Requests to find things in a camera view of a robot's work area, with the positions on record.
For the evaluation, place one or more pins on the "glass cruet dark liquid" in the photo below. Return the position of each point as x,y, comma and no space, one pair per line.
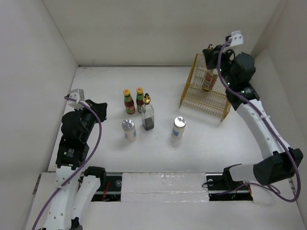
147,112

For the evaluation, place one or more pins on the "white shaker jar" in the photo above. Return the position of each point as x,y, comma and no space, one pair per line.
178,127
128,127

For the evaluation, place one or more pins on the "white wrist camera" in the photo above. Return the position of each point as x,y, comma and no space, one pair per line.
235,39
78,95

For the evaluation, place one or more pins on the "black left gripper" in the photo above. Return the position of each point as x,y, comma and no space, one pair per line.
100,108

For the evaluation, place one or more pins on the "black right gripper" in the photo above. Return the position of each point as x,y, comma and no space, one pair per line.
211,56

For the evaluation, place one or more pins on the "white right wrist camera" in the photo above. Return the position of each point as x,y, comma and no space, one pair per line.
235,39

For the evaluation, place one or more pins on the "black cap sauce bottle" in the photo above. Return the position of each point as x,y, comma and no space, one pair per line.
209,79

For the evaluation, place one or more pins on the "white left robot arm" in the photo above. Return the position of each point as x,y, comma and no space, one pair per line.
76,184

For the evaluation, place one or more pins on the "yellow wire basket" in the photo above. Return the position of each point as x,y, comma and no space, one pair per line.
213,102

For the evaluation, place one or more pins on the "red sauce bottle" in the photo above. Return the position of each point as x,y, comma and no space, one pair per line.
128,102
139,99

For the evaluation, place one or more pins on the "clear glass bottle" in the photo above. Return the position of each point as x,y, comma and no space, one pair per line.
200,68

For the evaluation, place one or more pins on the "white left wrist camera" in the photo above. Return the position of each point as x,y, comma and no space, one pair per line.
78,95

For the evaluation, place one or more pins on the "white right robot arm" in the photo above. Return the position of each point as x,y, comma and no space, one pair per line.
279,160

